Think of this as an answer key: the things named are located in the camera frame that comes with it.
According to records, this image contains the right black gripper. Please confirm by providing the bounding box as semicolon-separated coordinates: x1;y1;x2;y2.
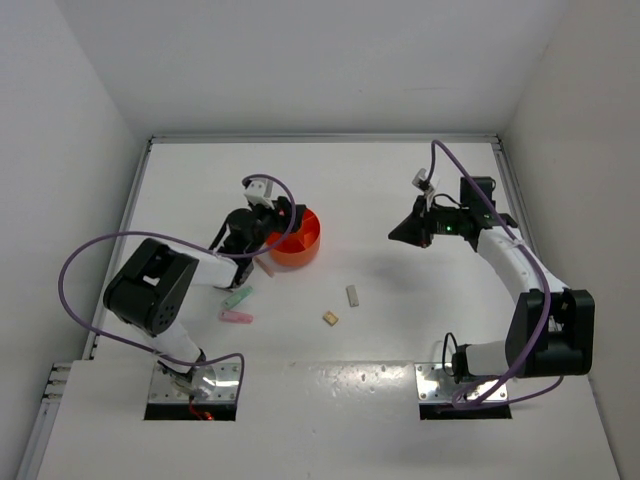
389;193;468;249

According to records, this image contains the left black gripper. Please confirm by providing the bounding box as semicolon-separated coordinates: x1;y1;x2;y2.
246;196;305;258

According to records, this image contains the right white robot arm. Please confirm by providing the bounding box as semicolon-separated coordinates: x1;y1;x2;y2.
388;170;595;382

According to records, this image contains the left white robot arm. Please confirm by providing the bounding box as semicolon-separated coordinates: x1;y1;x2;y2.
103;196;307;379

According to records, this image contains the pink thin pencil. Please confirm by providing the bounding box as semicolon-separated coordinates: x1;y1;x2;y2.
254;258;275;278

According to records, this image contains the orange round organizer container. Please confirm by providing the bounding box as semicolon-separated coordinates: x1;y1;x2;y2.
268;209;321;268

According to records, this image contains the green highlighter pen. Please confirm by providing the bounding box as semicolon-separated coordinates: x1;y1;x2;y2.
221;286;254;310

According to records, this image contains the grey eraser block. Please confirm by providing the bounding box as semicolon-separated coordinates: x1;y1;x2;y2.
346;285;359;308

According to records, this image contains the pink highlighter pen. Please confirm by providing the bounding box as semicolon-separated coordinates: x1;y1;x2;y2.
218;310;254;325

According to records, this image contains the small tan sharpener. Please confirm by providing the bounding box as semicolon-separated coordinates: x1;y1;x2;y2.
323;311;339;326

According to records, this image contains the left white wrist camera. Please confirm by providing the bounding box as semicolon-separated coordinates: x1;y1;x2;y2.
244;178;273;208

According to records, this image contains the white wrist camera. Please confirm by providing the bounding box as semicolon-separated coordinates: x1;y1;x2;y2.
244;178;273;208
411;168;440;198

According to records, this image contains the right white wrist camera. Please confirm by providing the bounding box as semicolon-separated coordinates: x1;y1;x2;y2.
411;168;440;198

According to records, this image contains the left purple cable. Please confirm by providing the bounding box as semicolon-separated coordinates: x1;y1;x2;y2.
58;173;297;381

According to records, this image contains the purple cable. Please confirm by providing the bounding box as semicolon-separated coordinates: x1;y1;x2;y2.
58;173;297;381
429;139;564;411

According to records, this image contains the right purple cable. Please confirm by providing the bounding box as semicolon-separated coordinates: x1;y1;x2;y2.
429;139;564;411

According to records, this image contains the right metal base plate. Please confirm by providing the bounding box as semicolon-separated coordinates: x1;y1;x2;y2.
414;362;512;402

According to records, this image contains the metal base plate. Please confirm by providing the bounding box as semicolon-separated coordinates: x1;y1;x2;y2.
414;362;512;402
147;363;241;404

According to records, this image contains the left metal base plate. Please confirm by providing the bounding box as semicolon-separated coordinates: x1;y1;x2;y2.
147;363;241;404

